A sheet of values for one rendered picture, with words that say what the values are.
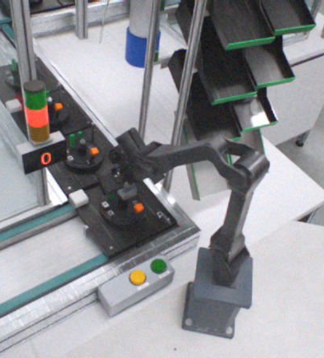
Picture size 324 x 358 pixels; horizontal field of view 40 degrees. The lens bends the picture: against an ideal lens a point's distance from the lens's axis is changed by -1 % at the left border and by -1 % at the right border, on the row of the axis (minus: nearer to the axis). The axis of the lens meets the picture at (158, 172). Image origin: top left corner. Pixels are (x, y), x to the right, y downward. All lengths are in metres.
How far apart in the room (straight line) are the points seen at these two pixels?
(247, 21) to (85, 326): 0.90
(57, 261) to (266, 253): 0.66
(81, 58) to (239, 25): 1.17
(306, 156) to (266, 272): 1.86
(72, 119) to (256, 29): 0.79
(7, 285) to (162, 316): 0.44
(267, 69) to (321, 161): 2.00
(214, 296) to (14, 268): 0.56
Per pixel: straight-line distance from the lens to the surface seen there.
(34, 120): 1.10
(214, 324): 1.28
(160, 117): 1.86
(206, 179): 1.41
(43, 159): 1.19
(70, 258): 1.33
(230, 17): 1.14
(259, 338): 1.36
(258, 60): 1.31
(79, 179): 1.44
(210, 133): 1.30
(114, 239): 1.30
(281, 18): 1.23
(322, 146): 3.37
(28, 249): 1.36
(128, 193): 1.26
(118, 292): 1.23
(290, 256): 1.53
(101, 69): 2.10
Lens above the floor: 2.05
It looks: 47 degrees down
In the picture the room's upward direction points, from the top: 9 degrees clockwise
